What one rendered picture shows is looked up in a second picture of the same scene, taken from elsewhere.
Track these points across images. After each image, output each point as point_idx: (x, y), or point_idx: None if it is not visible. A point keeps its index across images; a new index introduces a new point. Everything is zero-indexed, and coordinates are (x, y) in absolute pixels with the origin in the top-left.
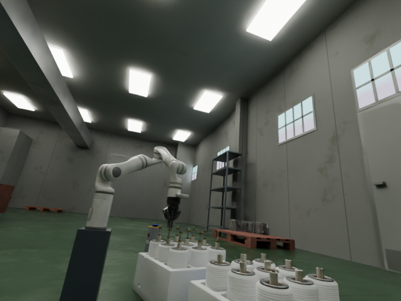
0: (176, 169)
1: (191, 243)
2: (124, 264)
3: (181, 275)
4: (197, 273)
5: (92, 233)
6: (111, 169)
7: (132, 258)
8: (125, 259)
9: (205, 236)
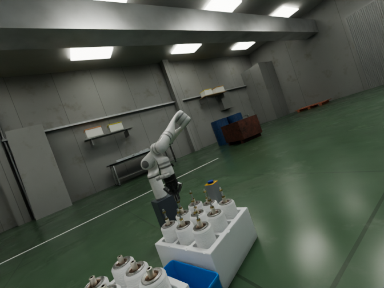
0: (152, 153)
1: (202, 211)
2: (249, 196)
3: (162, 248)
4: (172, 250)
5: (154, 203)
6: (140, 164)
7: (268, 187)
8: (260, 188)
9: (211, 204)
